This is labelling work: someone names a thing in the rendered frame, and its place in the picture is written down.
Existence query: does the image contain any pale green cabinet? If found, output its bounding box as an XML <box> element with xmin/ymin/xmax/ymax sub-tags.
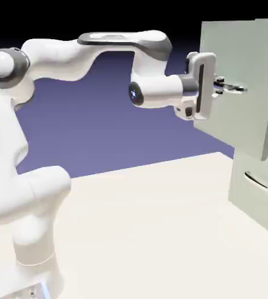
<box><xmin>228</xmin><ymin>18</ymin><xmax>268</xmax><ymax>244</ymax></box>

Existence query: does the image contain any pale green drawer front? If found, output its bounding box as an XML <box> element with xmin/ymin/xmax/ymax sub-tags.
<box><xmin>228</xmin><ymin>154</ymin><xmax>268</xmax><ymax>244</ymax></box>
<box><xmin>193</xmin><ymin>18</ymin><xmax>268</xmax><ymax>162</ymax></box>

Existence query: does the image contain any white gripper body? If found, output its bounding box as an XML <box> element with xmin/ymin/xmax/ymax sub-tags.
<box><xmin>186</xmin><ymin>51</ymin><xmax>218</xmax><ymax>121</ymax></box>

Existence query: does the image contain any curved silver drawer handle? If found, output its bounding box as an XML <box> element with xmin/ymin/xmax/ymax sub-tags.
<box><xmin>243</xmin><ymin>171</ymin><xmax>268</xmax><ymax>193</ymax></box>
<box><xmin>217</xmin><ymin>82</ymin><xmax>249</xmax><ymax>93</ymax></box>

